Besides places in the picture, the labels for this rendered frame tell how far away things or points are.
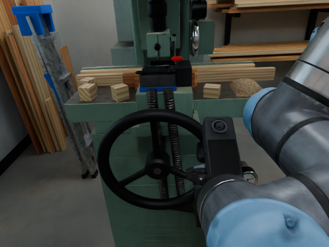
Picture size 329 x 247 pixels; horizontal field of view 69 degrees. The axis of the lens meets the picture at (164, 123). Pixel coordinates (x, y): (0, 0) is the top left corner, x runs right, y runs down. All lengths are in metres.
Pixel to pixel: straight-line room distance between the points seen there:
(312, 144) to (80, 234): 1.42
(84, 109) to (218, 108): 0.39
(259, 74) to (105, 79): 0.52
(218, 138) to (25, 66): 1.88
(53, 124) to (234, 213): 2.08
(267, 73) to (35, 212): 1.54
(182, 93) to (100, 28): 2.74
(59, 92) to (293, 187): 1.51
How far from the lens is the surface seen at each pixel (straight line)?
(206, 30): 0.96
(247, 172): 0.77
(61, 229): 1.63
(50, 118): 2.19
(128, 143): 0.77
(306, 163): 0.25
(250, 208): 0.18
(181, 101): 0.58
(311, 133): 0.27
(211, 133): 0.36
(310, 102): 0.30
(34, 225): 1.73
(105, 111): 0.73
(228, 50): 2.82
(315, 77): 0.30
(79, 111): 0.75
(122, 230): 1.04
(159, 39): 0.76
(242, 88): 0.74
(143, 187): 0.87
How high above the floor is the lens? 1.16
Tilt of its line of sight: 28 degrees down
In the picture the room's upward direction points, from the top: 3 degrees counter-clockwise
